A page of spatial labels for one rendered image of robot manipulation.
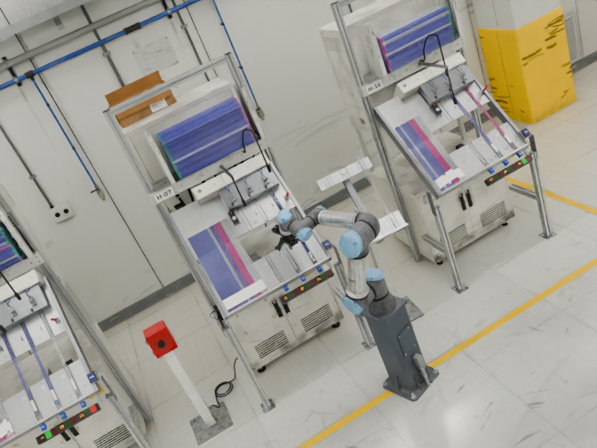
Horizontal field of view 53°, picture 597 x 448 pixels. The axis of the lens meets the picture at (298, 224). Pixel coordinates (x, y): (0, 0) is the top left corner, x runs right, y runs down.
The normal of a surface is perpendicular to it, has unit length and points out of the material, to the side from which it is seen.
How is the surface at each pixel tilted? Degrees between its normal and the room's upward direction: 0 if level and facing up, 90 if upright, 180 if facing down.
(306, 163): 90
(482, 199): 90
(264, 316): 90
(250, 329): 90
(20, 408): 47
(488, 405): 0
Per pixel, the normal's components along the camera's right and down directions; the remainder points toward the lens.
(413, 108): 0.01, -0.37
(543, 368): -0.35, -0.82
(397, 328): 0.64, 0.14
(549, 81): 0.36, 0.32
